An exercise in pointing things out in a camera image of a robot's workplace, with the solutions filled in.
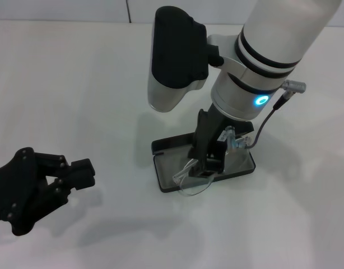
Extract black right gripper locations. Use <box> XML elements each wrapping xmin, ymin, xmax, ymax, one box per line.
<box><xmin>188</xmin><ymin>108</ymin><xmax>228</xmax><ymax>180</ymax></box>

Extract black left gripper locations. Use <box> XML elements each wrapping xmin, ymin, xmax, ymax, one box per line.
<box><xmin>0</xmin><ymin>147</ymin><xmax>96</xmax><ymax>238</ymax></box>

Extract clear white glasses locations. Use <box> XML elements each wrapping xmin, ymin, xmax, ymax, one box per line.
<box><xmin>171</xmin><ymin>136</ymin><xmax>253</xmax><ymax>198</ymax></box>

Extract black glasses case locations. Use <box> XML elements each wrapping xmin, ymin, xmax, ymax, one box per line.
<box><xmin>151</xmin><ymin>120</ymin><xmax>257</xmax><ymax>194</ymax></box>

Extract right gripper grey cable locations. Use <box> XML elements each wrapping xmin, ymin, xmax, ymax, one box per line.
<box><xmin>222</xmin><ymin>79</ymin><xmax>308</xmax><ymax>154</ymax></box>

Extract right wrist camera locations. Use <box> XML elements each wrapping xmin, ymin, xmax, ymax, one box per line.
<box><xmin>147</xmin><ymin>7</ymin><xmax>225</xmax><ymax>113</ymax></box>

